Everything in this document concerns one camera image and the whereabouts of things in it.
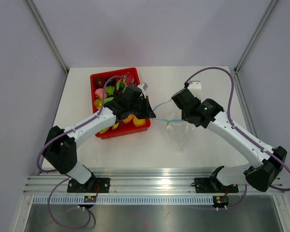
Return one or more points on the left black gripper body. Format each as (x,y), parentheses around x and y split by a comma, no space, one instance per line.
(140,109)

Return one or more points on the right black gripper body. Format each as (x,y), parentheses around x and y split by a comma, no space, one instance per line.
(185,117)

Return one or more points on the clear zip top bag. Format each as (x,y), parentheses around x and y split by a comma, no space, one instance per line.
(178,132)

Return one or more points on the yellow banana bunch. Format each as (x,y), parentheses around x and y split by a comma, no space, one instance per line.
(115,126)

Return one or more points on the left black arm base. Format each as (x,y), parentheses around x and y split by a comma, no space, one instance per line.
(99,185)

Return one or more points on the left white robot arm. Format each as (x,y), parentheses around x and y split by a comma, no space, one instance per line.
(60,149)

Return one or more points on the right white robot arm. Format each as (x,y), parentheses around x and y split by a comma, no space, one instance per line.
(264,161)

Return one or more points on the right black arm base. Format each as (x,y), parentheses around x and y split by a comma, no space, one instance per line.
(212,185)

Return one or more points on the dark grapes bunch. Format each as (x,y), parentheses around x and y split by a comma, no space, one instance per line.
(118,91)

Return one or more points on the yellow lemon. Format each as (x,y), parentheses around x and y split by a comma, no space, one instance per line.
(139,122)

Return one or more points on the green star fruit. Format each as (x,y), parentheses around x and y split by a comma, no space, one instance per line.
(110,90)

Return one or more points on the green cucumber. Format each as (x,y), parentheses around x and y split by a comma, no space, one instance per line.
(98,102)

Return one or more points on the pink dragon fruit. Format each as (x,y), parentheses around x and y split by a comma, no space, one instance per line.
(128,79)

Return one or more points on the red plastic tray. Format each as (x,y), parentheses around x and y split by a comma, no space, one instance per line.
(123,129)

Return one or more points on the pink peach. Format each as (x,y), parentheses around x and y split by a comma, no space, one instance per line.
(100,93)

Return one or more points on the dark red apple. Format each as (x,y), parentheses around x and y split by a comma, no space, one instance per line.
(99,82)

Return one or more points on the right small circuit board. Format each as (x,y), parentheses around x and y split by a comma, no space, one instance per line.
(221,200)

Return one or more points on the small circuit board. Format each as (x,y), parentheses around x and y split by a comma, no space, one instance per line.
(221,200)
(90,199)

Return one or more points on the left small circuit board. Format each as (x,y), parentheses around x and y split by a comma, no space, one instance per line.
(90,199)

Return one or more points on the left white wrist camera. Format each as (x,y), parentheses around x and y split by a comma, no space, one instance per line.
(143,87)

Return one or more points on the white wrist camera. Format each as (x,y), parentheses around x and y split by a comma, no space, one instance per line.
(143,87)
(195,88)

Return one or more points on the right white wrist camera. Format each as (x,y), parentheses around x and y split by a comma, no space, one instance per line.
(195,88)

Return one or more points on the right aluminium frame post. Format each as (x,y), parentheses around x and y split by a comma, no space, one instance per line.
(256,34)

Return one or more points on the aluminium frame post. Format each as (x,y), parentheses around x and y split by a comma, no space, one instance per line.
(43,28)
(256,34)

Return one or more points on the aluminium rail front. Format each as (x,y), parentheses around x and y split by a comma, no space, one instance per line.
(137,181)

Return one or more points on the white slotted cable duct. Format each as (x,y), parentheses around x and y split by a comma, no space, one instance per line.
(128,200)

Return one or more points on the left aluminium frame post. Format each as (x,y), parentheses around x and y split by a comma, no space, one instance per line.
(43,28)

